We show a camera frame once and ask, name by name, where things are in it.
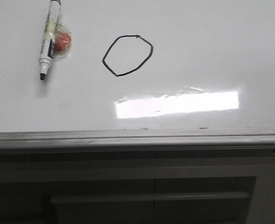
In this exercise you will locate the red magnet taped to marker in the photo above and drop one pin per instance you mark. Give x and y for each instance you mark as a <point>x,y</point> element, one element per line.
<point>63,41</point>

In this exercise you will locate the white whiteboard marker black tip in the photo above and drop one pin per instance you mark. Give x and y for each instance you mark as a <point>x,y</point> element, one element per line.
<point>49,38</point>

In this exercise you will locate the white whiteboard with aluminium frame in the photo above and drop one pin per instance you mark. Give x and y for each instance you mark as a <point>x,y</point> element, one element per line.
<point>140,75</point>

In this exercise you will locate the grey cabinet with drawer handle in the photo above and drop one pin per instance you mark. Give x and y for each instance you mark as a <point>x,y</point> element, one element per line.
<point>139,187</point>

